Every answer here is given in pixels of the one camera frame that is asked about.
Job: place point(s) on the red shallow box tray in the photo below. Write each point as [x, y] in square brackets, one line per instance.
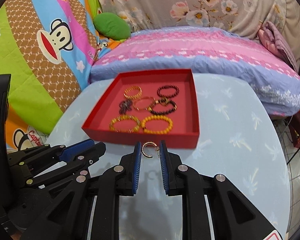
[173, 116]

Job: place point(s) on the green plush cushion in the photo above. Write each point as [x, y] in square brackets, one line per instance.
[111, 26]

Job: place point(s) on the purple folded cloth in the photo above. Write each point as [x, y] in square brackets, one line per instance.
[273, 41]

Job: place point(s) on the thin gold bangle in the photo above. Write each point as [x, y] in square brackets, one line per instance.
[143, 103]

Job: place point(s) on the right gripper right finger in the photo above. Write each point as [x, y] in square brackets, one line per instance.
[212, 207]

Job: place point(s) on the grey floral bedsheet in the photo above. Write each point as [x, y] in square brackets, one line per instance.
[242, 17]

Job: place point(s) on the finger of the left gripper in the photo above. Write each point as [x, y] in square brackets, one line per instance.
[65, 164]
[48, 155]

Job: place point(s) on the cartoon monkey colourful blanket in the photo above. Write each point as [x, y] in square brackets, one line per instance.
[48, 47]

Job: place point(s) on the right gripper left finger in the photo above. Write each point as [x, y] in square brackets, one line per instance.
[75, 205]

